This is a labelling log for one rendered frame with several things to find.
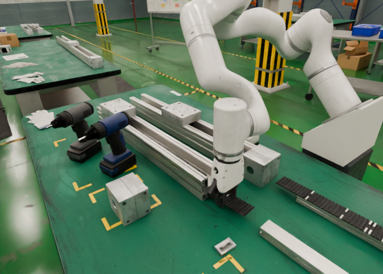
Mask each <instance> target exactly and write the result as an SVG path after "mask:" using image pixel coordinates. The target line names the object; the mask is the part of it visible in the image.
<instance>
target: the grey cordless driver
mask: <svg viewBox="0 0 383 274"><path fill-rule="evenodd" d="M93 112H94V109H93V106H92V104H90V103H89V102H87V101H86V102H83V103H80V104H78V105H76V106H74V107H72V108H69V109H67V110H64V111H63V112H61V113H59V114H57V115H56V118H55V119H53V120H52V121H51V125H50V126H48V127H46V129H48V128H50V127H53V128H54V129H56V128H61V127H63V128H66V127H68V126H70V125H71V128H72V130H73V132H75V133H76V135H77V137H78V139H80V138H82V137H84V135H83V134H84V132H86V131H87V130H88V129H89V125H88V123H87V120H85V118H87V117H89V116H90V115H92V114H93ZM70 147H71V148H69V149H68V150H67V155H68V156H69V159H70V160H73V161H75V162H78V163H83V162H85V161H86V160H88V159H90V158H91V157H92V156H94V155H95V154H97V153H98V152H99V151H101V150H102V147H101V142H100V140H97V139H94V140H89V141H87V140H86V139H83V140H80V141H78V140H77V141H75V142H74V143H72V144H71V145H70Z"/></svg>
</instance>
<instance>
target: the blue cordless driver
mask: <svg viewBox="0 0 383 274"><path fill-rule="evenodd" d="M130 123H131V118H130V116H129V114H127V112H124V111H121V112H118V113H115V114H113V115H111V116H109V117H106V118H104V119H102V120H100V121H98V122H96V123H94V124H92V125H91V126H90V128H89V129H88V130H87V131H86V132H84V134H83V135H84V137H82V138H80V139H78V141H80V140H83V139H86V140H87V141H89V140H94V139H97V140H100V139H102V138H105V139H106V142H107V144H109V145H110V147H111V150H112V152H110V153H109V154H107V155H106V156H104V157H103V160H102V161H101V162H100V164H99V167H100V169H101V171H102V173H104V174H106V175H108V176H109V177H111V178H116V177H117V176H119V175H120V174H122V173H123V172H125V171H126V170H128V169H129V168H131V167H132V166H134V165H135V164H136V163H137V162H136V155H135V154H134V153H132V152H131V150H129V149H127V148H126V146H125V145H126V142H125V139H124V136H123V133H122V131H121V129H123V128H125V127H127V126H128V125H129V124H130Z"/></svg>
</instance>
